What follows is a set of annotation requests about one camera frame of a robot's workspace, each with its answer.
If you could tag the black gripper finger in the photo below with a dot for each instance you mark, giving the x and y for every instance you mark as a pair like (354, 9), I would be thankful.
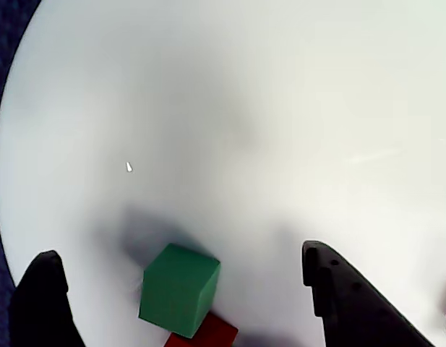
(42, 307)
(345, 307)

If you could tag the green wooden cube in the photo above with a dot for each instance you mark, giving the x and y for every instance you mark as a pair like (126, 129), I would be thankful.
(175, 296)

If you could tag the white round plate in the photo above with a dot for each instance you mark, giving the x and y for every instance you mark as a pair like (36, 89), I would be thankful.
(280, 108)

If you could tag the blue woven tablecloth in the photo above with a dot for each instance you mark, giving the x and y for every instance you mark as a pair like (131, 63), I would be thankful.
(0, 36)

